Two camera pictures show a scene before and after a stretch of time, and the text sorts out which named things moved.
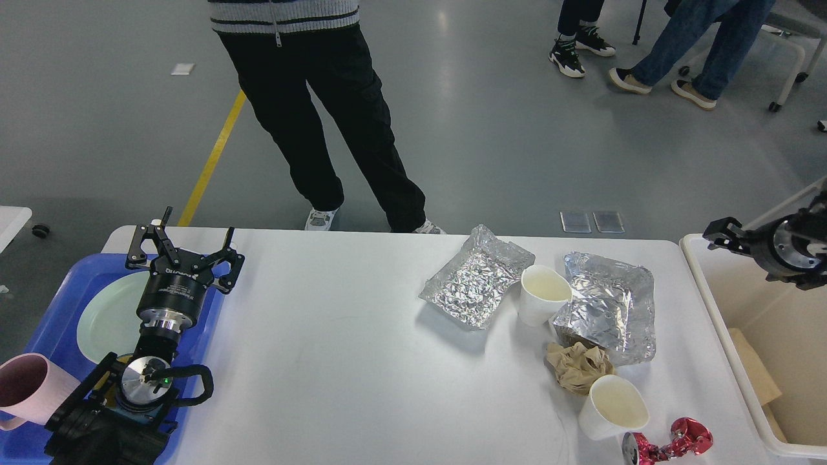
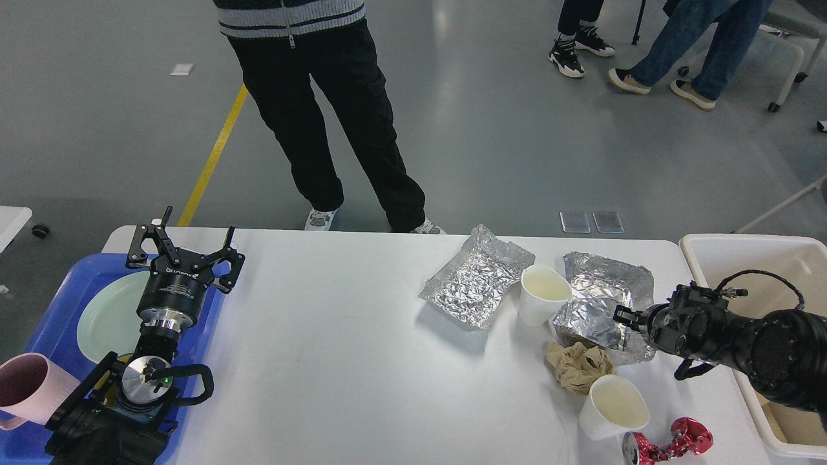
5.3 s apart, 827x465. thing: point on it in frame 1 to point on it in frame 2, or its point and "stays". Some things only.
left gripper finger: (137, 258) stays
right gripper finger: (727, 234) to (625, 316)
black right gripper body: (780, 247) to (665, 328)
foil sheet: (612, 308) stays
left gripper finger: (228, 283) stays
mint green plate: (108, 322) stays
